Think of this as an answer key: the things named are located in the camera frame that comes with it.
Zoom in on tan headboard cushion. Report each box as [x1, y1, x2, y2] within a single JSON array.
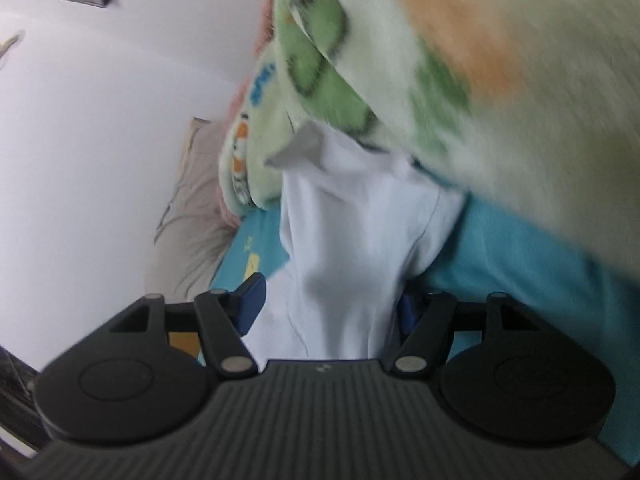
[[167, 330, 202, 362]]

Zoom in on green cartoon fleece blanket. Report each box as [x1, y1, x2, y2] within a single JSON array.
[[217, 0, 640, 273]]

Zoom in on pink fuzzy blanket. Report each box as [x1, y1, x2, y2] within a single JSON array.
[[219, 0, 283, 226]]

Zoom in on dark window grille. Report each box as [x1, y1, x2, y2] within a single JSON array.
[[0, 345, 48, 453]]

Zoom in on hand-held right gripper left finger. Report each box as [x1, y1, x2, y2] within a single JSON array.
[[106, 272, 267, 380]]

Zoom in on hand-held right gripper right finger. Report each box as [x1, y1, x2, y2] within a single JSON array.
[[381, 290, 545, 380]]

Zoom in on grey pillow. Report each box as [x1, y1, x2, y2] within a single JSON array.
[[145, 120, 242, 302]]

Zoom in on white printed t-shirt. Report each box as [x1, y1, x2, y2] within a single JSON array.
[[240, 124, 468, 361]]

